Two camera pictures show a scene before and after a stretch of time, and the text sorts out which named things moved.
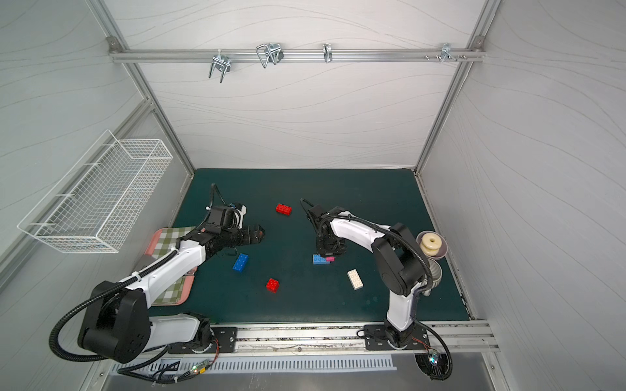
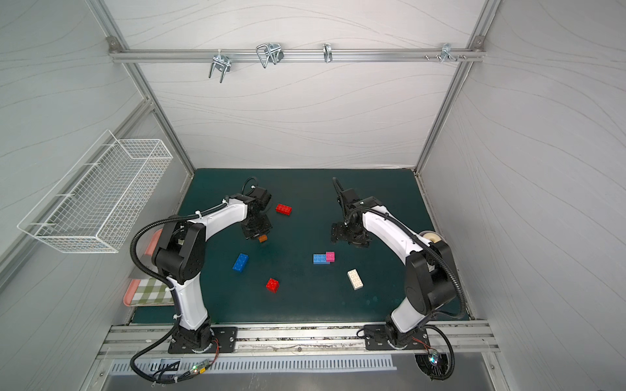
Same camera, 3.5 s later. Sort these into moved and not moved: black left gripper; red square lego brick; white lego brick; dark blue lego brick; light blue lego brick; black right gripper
Moved: black right gripper; black left gripper
Not moved: white lego brick; red square lego brick; dark blue lego brick; light blue lego brick
